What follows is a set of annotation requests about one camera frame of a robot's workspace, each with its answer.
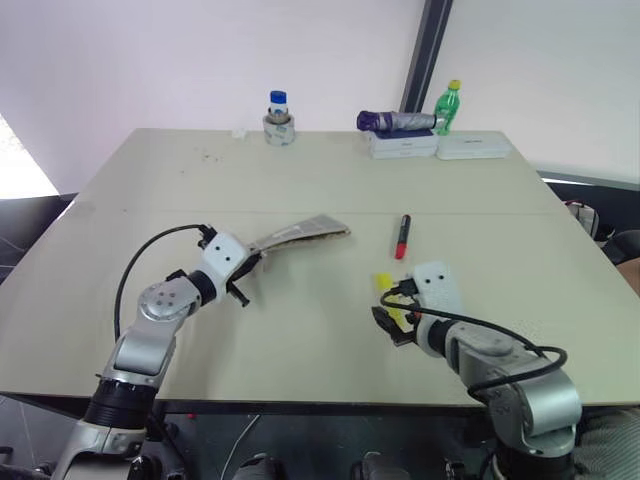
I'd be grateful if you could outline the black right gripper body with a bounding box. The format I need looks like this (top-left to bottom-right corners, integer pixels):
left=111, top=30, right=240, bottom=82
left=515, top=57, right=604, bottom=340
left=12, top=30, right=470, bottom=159
left=398, top=305, right=424, bottom=347

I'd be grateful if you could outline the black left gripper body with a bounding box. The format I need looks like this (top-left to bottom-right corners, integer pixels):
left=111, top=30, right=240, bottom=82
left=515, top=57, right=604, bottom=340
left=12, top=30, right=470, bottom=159
left=224, top=255, right=262, bottom=308

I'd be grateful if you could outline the yellow highlighter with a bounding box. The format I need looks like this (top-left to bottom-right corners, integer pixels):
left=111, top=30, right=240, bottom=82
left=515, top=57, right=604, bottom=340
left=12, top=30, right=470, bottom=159
left=373, top=271, right=405, bottom=326

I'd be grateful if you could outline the grey cloth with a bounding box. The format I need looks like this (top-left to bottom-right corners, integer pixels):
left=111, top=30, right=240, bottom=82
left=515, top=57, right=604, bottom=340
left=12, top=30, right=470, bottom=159
left=248, top=214, right=352, bottom=259

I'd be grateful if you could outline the red marker with black cap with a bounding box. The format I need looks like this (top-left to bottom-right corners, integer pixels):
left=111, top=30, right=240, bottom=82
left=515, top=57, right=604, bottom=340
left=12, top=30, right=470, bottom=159
left=394, top=213, right=413, bottom=261

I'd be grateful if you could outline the white tape roll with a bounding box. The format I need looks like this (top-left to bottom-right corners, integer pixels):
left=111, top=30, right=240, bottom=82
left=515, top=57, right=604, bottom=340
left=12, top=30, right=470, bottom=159
left=262, top=112, right=298, bottom=148

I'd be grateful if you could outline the dark rounded shape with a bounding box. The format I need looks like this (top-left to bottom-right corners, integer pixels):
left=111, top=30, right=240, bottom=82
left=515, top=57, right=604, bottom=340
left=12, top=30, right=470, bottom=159
left=234, top=451, right=285, bottom=480
left=352, top=451, right=406, bottom=480

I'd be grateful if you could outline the blue capped small bottle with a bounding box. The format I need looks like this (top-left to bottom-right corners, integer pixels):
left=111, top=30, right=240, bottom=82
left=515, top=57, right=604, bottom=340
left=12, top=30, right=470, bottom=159
left=269, top=89, right=288, bottom=122

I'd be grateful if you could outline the white box with blue lid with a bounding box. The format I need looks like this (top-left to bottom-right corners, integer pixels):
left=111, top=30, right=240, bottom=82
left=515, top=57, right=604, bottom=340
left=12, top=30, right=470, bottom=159
left=368, top=129, right=440, bottom=161

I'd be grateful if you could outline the white flat case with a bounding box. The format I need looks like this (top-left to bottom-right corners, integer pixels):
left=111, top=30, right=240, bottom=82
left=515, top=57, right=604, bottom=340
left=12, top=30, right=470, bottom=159
left=435, top=130, right=513, bottom=162

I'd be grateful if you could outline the purple folded umbrella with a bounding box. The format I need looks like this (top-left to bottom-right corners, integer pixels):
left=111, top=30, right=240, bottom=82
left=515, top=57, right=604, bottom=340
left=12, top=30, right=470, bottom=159
left=355, top=109, right=447, bottom=133

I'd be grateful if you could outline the red and white bundle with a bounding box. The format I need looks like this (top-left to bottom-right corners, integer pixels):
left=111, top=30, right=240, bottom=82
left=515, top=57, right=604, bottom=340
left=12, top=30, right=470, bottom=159
left=563, top=199, right=602, bottom=242

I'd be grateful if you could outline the green plastic bottle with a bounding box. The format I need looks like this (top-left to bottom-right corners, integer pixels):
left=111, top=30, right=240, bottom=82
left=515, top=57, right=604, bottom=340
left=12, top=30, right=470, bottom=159
left=432, top=79, right=462, bottom=137

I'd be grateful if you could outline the grey window ledge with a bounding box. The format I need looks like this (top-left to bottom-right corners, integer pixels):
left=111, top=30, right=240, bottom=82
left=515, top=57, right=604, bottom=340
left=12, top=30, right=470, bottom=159
left=535, top=168, right=640, bottom=192

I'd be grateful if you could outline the dark grey window pillar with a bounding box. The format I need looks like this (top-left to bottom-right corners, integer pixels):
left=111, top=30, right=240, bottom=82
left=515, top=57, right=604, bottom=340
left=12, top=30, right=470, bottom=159
left=398, top=0, right=454, bottom=117

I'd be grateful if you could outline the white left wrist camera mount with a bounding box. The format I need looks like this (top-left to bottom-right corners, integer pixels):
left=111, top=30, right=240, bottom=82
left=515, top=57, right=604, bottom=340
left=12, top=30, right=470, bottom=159
left=201, top=230, right=252, bottom=290

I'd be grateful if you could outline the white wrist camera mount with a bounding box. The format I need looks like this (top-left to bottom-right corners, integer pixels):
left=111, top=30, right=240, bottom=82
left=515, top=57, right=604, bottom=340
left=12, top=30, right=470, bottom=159
left=410, top=259, right=463, bottom=314
left=201, top=230, right=252, bottom=290

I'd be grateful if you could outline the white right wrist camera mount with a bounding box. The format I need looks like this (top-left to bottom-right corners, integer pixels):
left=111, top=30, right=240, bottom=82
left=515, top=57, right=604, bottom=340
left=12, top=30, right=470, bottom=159
left=410, top=259, right=463, bottom=314

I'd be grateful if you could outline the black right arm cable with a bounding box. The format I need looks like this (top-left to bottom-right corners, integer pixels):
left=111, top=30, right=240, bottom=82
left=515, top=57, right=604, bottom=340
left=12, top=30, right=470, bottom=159
left=379, top=279, right=569, bottom=401

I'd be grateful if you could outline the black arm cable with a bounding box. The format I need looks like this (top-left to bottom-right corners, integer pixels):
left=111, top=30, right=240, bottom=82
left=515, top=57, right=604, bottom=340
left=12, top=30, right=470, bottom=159
left=112, top=223, right=216, bottom=344
left=379, top=279, right=569, bottom=401

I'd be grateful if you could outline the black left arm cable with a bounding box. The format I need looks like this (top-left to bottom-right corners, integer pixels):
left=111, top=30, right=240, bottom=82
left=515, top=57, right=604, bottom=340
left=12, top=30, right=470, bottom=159
left=112, top=223, right=216, bottom=344

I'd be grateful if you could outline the thin white cable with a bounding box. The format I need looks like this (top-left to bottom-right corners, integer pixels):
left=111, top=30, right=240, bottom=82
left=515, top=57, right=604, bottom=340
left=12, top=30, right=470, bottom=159
left=222, top=413, right=262, bottom=480

